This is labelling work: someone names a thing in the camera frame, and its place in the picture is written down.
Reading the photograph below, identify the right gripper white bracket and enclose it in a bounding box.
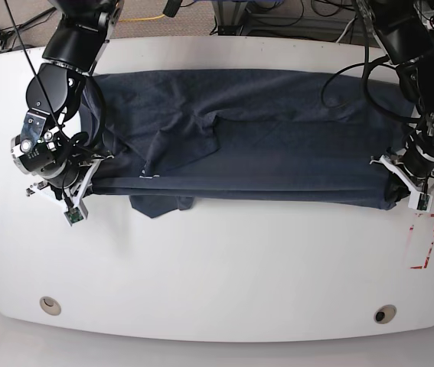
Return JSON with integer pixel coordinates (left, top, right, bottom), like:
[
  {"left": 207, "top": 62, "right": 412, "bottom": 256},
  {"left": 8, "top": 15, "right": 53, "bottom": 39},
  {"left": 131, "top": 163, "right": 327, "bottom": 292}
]
[{"left": 26, "top": 155, "right": 104, "bottom": 209}]

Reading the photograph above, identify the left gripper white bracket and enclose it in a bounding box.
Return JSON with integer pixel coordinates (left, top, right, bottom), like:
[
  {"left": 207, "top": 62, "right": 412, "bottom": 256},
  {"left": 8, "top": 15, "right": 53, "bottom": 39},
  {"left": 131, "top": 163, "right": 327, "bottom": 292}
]
[{"left": 369, "top": 154, "right": 434, "bottom": 209}]

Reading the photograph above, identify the dark blue T-shirt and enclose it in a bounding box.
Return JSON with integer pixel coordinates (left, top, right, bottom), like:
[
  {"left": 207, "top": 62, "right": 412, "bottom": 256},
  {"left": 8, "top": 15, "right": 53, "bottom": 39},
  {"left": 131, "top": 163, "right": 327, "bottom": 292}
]
[{"left": 80, "top": 70, "right": 403, "bottom": 218}]

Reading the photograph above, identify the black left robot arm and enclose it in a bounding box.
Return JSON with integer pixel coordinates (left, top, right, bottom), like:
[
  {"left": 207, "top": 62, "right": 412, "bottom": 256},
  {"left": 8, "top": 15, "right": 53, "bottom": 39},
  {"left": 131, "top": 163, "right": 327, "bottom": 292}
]
[{"left": 333, "top": 1, "right": 434, "bottom": 212}]

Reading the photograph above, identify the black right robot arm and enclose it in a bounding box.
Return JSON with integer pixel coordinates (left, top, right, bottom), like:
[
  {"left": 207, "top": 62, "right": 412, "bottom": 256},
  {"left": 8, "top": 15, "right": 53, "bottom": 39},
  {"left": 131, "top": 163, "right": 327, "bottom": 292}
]
[{"left": 11, "top": 1, "right": 124, "bottom": 210}]

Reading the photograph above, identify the red tape rectangle marking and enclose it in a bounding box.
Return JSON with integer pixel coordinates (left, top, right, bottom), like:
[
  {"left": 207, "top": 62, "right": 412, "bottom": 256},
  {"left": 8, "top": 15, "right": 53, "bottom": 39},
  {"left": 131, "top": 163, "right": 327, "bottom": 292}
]
[{"left": 405, "top": 213, "right": 434, "bottom": 270}]

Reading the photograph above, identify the left table grommet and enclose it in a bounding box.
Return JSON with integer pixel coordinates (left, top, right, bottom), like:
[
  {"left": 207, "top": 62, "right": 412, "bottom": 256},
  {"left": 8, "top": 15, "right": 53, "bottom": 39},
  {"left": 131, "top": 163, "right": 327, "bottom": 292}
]
[{"left": 39, "top": 297, "right": 61, "bottom": 317}]

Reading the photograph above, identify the table grommet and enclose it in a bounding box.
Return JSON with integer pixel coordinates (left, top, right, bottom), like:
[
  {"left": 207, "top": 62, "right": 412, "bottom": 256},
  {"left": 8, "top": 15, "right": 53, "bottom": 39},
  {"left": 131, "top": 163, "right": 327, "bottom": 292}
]
[
  {"left": 374, "top": 304, "right": 396, "bottom": 324},
  {"left": 39, "top": 297, "right": 61, "bottom": 317}
]

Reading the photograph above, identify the right table grommet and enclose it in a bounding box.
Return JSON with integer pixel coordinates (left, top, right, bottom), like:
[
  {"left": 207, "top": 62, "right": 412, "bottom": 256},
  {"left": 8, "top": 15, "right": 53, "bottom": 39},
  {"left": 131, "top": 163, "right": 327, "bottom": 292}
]
[{"left": 374, "top": 304, "right": 396, "bottom": 324}]

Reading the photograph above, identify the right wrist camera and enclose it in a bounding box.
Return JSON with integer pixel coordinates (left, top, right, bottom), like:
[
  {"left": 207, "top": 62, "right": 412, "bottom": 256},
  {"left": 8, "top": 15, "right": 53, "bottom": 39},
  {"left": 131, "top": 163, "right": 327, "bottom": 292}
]
[{"left": 64, "top": 206, "right": 88, "bottom": 226}]

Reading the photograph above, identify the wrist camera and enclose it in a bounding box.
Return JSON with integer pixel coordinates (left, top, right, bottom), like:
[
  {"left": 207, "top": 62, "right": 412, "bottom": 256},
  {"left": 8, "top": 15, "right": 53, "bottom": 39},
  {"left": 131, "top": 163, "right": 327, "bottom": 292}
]
[
  {"left": 408, "top": 191, "right": 432, "bottom": 213},
  {"left": 64, "top": 206, "right": 88, "bottom": 226}
]

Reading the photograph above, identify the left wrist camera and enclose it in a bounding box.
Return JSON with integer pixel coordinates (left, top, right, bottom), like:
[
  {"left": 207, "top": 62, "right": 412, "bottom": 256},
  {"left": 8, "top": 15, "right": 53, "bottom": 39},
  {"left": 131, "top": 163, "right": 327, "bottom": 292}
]
[{"left": 408, "top": 191, "right": 432, "bottom": 213}]

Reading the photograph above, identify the yellow cable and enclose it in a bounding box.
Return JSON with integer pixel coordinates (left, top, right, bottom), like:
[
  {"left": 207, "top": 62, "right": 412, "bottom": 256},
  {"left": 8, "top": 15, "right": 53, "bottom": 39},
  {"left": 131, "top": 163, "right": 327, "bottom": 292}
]
[{"left": 116, "top": 13, "right": 166, "bottom": 24}]

